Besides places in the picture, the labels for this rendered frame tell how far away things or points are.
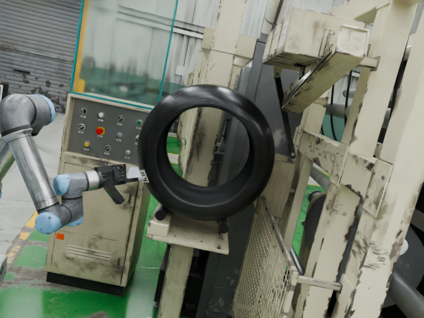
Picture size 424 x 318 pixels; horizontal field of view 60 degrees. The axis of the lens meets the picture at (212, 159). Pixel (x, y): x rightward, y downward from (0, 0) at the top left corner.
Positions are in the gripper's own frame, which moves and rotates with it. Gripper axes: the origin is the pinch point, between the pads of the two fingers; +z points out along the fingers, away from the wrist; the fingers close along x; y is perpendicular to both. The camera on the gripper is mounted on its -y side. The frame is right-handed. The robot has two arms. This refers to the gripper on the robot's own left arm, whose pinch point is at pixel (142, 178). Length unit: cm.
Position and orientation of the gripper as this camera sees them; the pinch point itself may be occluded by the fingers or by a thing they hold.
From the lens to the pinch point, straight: 159.0
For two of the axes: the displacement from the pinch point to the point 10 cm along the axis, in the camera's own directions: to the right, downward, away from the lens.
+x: -6.3, 0.7, 7.7
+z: 7.7, -0.9, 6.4
